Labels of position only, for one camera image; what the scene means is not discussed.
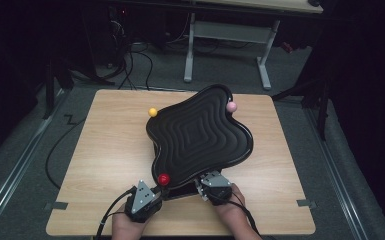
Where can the grey tape piece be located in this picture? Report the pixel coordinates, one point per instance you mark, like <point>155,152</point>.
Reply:
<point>60,205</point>
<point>306,203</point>

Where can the black glossy rack base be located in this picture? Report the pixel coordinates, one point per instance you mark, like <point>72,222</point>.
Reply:
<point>181,195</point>

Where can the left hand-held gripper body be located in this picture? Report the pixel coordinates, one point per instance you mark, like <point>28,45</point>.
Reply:
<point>143,203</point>

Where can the red ball knob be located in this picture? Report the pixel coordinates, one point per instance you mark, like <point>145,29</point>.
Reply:
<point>163,179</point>

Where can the pink ball knob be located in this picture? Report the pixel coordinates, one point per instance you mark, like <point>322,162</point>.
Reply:
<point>231,106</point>

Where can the grey metal-frame desk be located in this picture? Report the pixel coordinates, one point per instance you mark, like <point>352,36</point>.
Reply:
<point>230,31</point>

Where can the person's right hand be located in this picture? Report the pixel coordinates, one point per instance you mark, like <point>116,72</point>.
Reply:
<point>233,213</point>

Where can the black metal stand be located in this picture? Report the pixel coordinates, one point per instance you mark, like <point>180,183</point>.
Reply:
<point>51,90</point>
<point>321,106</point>

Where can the person's left hand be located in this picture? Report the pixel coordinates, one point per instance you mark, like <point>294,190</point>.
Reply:
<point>126,226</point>

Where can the black wavy rack tray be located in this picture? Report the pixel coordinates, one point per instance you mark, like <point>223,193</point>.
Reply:
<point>200,136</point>

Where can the yellow ball knob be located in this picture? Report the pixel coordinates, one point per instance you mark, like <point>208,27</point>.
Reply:
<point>152,112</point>

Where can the aluminium floor rail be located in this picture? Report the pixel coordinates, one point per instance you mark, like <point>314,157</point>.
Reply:
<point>336,173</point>
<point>20,160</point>

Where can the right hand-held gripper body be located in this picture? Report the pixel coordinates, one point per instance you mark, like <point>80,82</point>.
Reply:
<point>216,188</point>

